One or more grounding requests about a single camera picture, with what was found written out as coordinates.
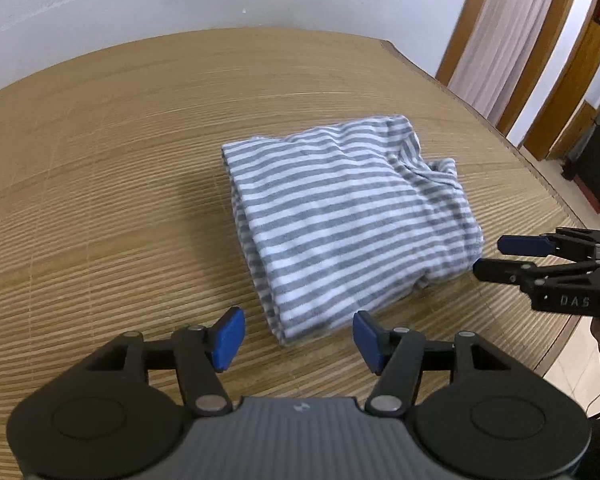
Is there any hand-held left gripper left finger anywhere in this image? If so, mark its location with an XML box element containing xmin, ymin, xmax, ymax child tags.
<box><xmin>82</xmin><ymin>306</ymin><xmax>246</xmax><ymax>416</ymax></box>

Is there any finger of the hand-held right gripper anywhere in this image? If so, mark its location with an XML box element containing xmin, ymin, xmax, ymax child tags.
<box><xmin>497</xmin><ymin>227</ymin><xmax>600</xmax><ymax>261</ymax></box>
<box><xmin>472</xmin><ymin>258</ymin><xmax>600</xmax><ymax>288</ymax></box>

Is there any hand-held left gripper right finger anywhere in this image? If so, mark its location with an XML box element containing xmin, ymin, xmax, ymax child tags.
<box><xmin>352</xmin><ymin>310</ymin><xmax>516</xmax><ymax>416</ymax></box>

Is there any grey white striped garment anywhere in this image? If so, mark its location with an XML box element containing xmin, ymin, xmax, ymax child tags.
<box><xmin>221</xmin><ymin>114</ymin><xmax>486</xmax><ymax>347</ymax></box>

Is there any wooden door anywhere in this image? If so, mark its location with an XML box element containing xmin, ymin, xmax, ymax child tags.
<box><xmin>522</xmin><ymin>0</ymin><xmax>600</xmax><ymax>161</ymax></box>

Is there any pale curtain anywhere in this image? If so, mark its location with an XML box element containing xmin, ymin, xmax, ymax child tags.
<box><xmin>450</xmin><ymin>0</ymin><xmax>566</xmax><ymax>121</ymax></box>

